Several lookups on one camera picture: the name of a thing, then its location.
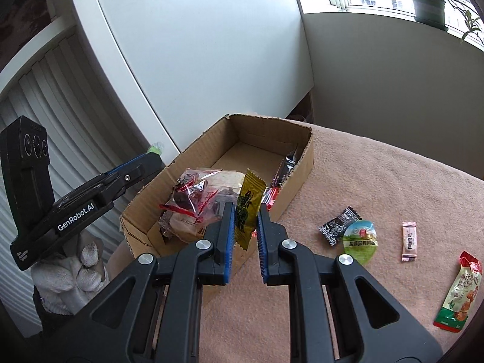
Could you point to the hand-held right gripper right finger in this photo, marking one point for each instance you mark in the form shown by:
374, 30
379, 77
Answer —
261, 249

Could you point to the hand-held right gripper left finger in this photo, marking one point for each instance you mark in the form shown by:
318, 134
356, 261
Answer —
228, 249

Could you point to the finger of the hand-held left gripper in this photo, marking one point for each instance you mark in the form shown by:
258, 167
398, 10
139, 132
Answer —
128, 176

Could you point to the clear-wrapped beige pastry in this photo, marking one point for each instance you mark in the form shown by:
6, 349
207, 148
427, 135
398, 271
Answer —
185, 230

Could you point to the yellow candy packet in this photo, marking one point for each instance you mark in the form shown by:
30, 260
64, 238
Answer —
247, 204

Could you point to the clear red-edged dark snack packet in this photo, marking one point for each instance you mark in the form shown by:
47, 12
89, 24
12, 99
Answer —
269, 197

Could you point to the clear-wrapped brown snack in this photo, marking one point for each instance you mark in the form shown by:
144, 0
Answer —
189, 193

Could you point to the cardboard box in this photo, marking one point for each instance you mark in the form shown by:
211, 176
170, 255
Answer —
261, 147

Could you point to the person's left hand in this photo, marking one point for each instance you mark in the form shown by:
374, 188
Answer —
83, 268

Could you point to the small black candy packet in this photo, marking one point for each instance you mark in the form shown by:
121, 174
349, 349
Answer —
338, 227

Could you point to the green jelly cup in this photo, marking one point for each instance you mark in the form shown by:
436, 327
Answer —
361, 242

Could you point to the pink tablecloth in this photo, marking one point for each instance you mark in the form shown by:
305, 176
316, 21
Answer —
378, 181

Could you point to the white cabinet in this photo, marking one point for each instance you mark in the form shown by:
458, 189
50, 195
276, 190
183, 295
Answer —
196, 45

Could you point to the small pink packet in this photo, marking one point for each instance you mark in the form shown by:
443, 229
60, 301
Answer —
408, 242

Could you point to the red green snack packet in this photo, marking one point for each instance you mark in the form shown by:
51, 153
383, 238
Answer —
459, 291

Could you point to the potted green plant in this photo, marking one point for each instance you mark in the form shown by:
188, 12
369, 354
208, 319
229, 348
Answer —
429, 5

